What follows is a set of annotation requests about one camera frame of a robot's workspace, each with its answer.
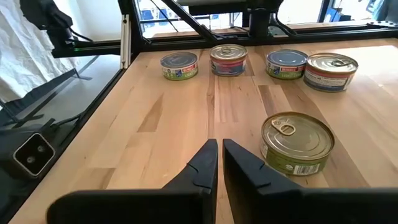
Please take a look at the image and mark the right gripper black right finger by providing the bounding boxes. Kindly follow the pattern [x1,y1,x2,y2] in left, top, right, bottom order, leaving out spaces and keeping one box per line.
[222,138,398,224]

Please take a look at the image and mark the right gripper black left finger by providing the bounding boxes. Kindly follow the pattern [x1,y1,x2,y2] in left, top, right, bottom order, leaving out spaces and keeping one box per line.
[45,138,219,224]

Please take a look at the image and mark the green label pull-tab can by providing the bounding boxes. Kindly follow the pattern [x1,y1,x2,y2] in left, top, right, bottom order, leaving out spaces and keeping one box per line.
[259,111,336,177]

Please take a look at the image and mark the green white label tuna can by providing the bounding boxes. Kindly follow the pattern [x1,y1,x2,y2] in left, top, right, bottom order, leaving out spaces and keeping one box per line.
[160,51,199,82]
[266,49,308,80]

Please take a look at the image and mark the red blue label pull-tab can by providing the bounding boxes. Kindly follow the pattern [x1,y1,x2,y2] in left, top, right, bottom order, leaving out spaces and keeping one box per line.
[303,52,359,93]
[209,44,249,77]

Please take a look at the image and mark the black stand legs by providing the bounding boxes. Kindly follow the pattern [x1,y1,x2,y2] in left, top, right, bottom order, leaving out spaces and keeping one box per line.
[0,67,93,128]

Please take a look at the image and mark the white backdrop sheet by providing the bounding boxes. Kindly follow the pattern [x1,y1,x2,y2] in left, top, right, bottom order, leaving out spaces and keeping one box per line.
[0,0,81,103]

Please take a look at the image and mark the person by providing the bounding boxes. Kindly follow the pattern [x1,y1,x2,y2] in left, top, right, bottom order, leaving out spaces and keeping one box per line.
[371,0,398,22]

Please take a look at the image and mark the black silver-rimmed camera box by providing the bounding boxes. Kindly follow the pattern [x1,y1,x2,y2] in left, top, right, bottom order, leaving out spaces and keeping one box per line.
[0,124,57,187]

